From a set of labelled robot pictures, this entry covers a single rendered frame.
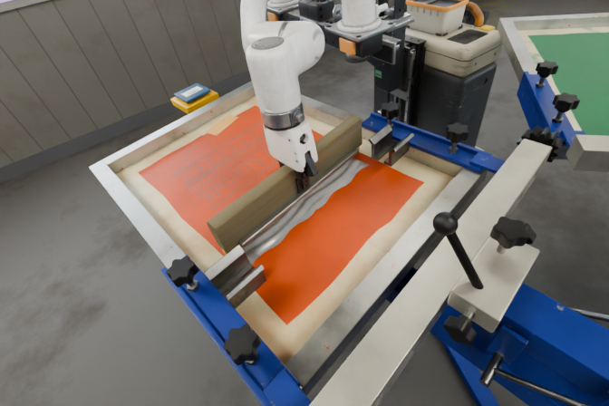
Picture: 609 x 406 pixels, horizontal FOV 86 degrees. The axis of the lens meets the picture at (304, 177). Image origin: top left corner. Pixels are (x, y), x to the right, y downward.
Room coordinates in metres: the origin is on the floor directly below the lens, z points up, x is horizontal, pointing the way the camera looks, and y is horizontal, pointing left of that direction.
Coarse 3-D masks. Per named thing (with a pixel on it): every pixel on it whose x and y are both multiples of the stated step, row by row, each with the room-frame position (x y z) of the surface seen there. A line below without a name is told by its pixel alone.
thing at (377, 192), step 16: (256, 112) 0.91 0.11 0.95; (240, 128) 0.84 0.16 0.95; (368, 160) 0.59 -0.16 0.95; (368, 176) 0.54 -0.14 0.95; (384, 176) 0.53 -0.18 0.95; (400, 176) 0.52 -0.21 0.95; (336, 192) 0.50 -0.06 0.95; (352, 192) 0.49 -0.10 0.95; (368, 192) 0.48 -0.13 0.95; (384, 192) 0.48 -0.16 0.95; (400, 192) 0.47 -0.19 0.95; (320, 208) 0.46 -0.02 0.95; (336, 208) 0.46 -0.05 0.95; (352, 208) 0.45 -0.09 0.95; (368, 208) 0.44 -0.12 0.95; (384, 208) 0.43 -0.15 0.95; (400, 208) 0.42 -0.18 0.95; (352, 224) 0.41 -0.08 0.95; (368, 224) 0.40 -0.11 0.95; (384, 224) 0.39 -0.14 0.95
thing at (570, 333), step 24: (528, 288) 0.18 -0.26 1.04; (528, 312) 0.15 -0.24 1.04; (552, 312) 0.15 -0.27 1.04; (528, 336) 0.13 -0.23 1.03; (552, 336) 0.12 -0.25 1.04; (576, 336) 0.12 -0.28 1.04; (600, 336) 0.11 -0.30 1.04; (552, 360) 0.11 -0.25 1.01; (576, 360) 0.10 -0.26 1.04; (600, 360) 0.09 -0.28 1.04; (576, 384) 0.08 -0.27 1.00; (600, 384) 0.07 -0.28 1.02
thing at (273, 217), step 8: (352, 152) 0.58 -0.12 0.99; (344, 160) 0.56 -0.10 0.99; (336, 168) 0.54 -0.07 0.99; (320, 176) 0.52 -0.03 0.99; (328, 176) 0.53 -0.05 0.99; (312, 184) 0.50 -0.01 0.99; (304, 192) 0.48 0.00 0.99; (288, 200) 0.47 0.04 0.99; (296, 200) 0.47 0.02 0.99; (280, 208) 0.45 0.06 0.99; (288, 208) 0.45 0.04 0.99; (272, 216) 0.44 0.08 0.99; (280, 216) 0.44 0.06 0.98; (264, 224) 0.42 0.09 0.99; (256, 232) 0.40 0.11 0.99; (240, 240) 0.39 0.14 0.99; (248, 240) 0.39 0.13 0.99
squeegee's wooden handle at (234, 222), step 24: (360, 120) 0.62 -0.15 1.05; (336, 144) 0.57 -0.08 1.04; (360, 144) 0.62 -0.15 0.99; (288, 168) 0.49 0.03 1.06; (264, 192) 0.44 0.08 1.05; (288, 192) 0.47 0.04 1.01; (216, 216) 0.40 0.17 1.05; (240, 216) 0.40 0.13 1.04; (264, 216) 0.43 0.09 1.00; (216, 240) 0.39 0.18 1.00
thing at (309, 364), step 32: (224, 96) 0.99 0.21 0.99; (192, 128) 0.88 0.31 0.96; (128, 160) 0.76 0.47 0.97; (416, 160) 0.55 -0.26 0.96; (128, 192) 0.59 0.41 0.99; (448, 192) 0.41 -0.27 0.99; (416, 224) 0.35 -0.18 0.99; (160, 256) 0.39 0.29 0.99; (384, 256) 0.30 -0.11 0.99; (416, 256) 0.30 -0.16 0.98; (384, 288) 0.24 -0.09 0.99; (352, 320) 0.21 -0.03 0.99; (320, 352) 0.17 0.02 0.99
